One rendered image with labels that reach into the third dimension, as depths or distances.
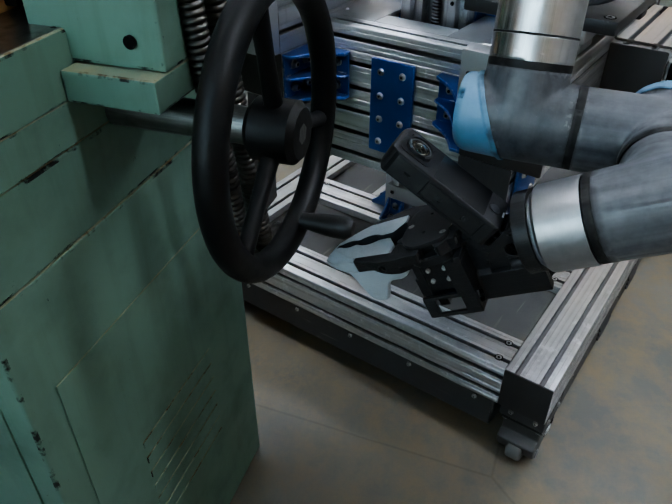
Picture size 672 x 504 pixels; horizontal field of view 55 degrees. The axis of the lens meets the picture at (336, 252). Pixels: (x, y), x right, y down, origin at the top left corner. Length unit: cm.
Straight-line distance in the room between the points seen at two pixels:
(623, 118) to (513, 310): 81
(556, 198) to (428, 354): 78
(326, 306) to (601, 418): 62
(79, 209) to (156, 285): 18
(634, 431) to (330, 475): 63
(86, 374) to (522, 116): 50
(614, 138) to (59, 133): 48
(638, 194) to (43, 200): 49
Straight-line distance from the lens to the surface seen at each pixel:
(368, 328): 132
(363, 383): 145
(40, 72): 61
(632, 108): 60
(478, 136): 60
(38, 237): 63
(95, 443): 79
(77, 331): 71
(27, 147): 61
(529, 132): 59
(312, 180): 71
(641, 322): 176
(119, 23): 60
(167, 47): 59
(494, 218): 55
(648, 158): 54
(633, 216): 51
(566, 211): 52
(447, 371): 128
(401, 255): 56
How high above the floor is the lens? 107
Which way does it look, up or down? 36 degrees down
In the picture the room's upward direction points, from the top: straight up
